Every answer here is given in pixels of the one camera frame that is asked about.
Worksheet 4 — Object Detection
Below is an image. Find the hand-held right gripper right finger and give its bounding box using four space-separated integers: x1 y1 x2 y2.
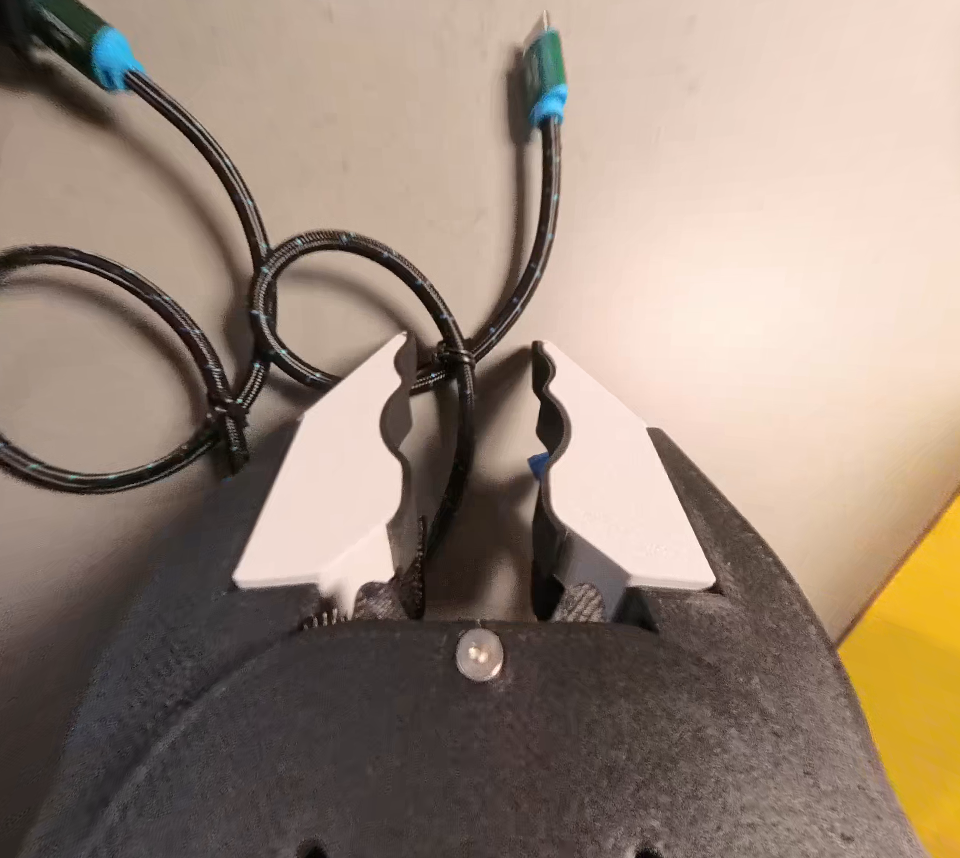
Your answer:
528 340 717 622

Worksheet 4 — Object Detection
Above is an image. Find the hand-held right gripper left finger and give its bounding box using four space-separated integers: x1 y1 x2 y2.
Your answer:
232 331 429 619

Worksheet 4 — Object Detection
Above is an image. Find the black braided hdmi cable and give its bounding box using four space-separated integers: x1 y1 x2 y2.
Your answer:
0 0 571 619

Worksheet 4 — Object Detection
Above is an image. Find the yellow plastic bin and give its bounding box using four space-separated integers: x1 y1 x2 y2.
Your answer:
836 490 960 858

